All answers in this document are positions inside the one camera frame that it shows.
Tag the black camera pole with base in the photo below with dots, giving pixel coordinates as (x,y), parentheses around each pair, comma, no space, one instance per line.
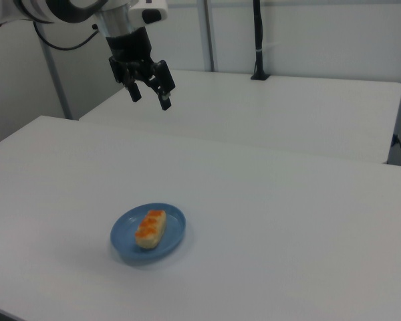
(260,33)

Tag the blue round plate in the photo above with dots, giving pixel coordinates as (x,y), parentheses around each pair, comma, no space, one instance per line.
(127,247)

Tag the white side table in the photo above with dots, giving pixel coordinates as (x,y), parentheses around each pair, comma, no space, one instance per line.
(254,110)

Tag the orange glazed bread loaf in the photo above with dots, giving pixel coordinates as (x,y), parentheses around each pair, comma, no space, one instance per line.
(150,230)

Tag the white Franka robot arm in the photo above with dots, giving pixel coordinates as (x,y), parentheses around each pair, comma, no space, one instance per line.
(53,10)

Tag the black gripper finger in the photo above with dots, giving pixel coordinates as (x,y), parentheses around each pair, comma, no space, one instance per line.
(133,88)
(165,85)

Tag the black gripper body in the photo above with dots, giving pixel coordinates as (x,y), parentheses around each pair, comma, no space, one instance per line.
(128,47)

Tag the grey partition post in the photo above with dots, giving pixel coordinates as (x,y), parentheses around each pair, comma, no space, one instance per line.
(208,33)
(58,87)

